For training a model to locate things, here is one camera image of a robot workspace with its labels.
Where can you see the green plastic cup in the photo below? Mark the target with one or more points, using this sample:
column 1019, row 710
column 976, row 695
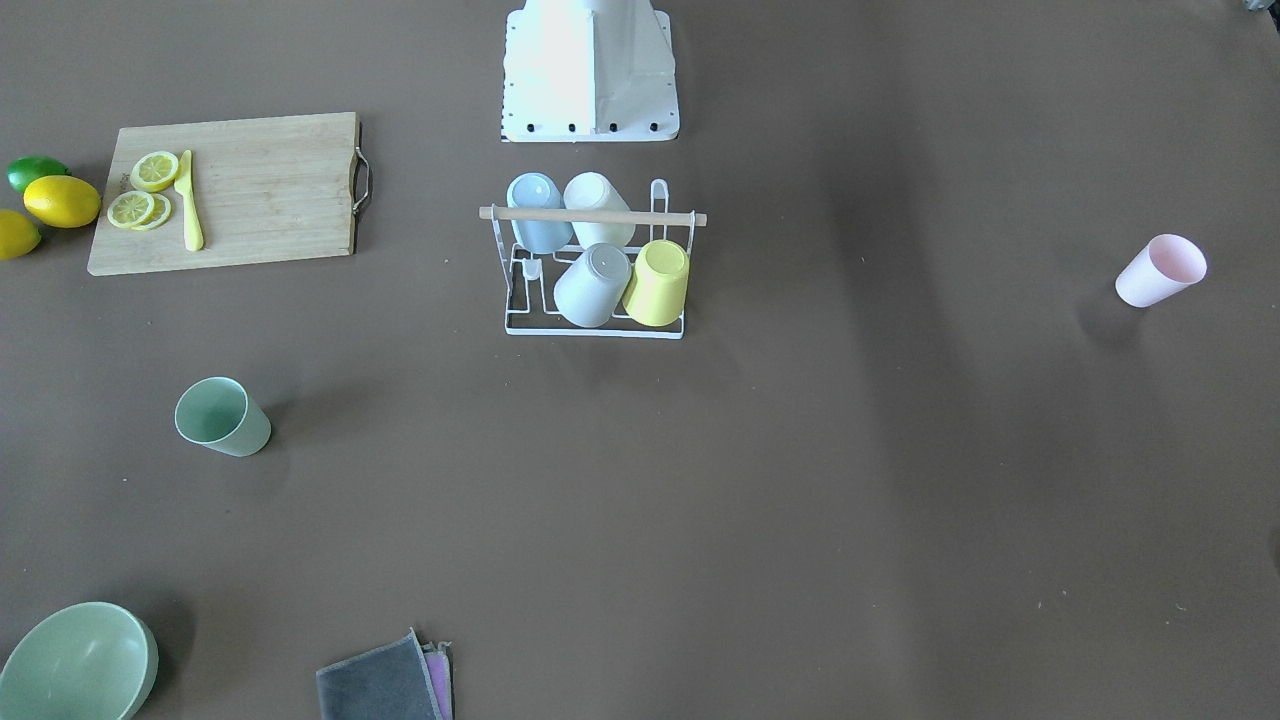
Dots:
column 218, row 413

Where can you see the pink plastic cup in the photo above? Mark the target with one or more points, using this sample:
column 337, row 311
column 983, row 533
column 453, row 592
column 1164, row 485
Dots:
column 1168, row 264

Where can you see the yellow plastic cup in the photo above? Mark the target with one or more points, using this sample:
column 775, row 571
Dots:
column 656, row 294

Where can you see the grey plastic cup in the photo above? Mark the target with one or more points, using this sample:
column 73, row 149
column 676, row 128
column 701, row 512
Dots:
column 588, row 291

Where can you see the white plastic cup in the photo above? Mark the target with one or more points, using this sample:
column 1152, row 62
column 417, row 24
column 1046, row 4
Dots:
column 591, row 191

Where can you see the grey folded cloth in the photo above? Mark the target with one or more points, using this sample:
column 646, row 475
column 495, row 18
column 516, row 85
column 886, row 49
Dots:
column 406, row 679

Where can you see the wooden cutting board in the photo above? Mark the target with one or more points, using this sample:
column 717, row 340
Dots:
column 266, row 190

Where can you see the yellow plastic knife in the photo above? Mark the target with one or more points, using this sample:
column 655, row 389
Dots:
column 193, row 232

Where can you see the lemon slice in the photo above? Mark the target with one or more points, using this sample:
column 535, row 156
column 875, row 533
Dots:
column 155, row 171
column 139, row 210

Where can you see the yellow lemon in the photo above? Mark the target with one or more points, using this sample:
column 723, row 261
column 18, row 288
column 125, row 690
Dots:
column 18, row 235
column 62, row 201

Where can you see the green ceramic bowl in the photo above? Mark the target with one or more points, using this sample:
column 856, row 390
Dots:
column 93, row 660

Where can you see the green lime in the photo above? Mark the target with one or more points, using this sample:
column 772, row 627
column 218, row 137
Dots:
column 23, row 171

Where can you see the white wire cup holder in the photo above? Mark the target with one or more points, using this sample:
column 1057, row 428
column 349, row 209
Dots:
column 536, row 245

